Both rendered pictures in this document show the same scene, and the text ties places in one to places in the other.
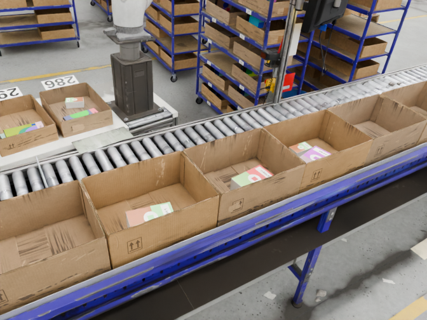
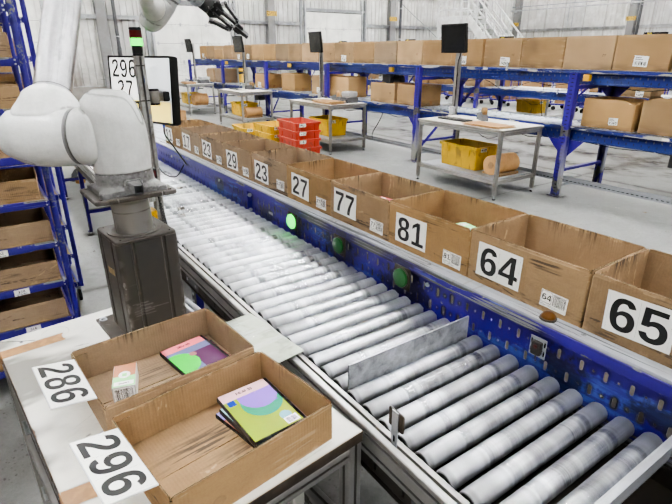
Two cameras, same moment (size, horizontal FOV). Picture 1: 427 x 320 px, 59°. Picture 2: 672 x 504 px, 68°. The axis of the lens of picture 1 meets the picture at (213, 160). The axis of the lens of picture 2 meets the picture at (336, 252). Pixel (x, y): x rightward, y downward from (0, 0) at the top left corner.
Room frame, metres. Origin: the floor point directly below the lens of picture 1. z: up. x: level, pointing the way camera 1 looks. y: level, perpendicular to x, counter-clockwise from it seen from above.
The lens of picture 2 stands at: (1.41, 1.92, 1.57)
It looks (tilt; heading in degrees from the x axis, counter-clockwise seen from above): 22 degrees down; 269
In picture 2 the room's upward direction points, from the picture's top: straight up
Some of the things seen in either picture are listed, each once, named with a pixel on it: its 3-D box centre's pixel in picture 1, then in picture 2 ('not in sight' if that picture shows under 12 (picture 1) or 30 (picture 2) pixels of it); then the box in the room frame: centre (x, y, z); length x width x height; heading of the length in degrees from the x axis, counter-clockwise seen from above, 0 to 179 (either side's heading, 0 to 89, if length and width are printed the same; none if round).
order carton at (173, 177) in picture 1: (150, 204); (453, 229); (0.95, 0.21, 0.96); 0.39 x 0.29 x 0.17; 124
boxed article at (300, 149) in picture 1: (300, 150); not in sight; (1.44, -0.40, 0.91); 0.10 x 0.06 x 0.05; 124
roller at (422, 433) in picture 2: not in sight; (472, 405); (1.04, 0.89, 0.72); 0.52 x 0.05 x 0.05; 34
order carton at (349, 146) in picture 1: (312, 148); (332, 185); (1.39, -0.44, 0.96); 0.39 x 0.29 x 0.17; 124
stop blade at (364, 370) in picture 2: (48, 193); (412, 351); (1.17, 0.70, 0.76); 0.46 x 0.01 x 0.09; 34
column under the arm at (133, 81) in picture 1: (133, 82); (143, 277); (1.99, 0.51, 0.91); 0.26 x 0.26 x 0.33; 40
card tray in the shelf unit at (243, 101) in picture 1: (255, 96); (17, 305); (2.97, -0.32, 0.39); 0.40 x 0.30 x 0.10; 34
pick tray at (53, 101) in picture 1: (75, 108); (165, 365); (1.84, 0.81, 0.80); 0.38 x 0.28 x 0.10; 39
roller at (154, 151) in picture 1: (164, 165); (311, 293); (1.48, 0.24, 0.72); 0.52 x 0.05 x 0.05; 34
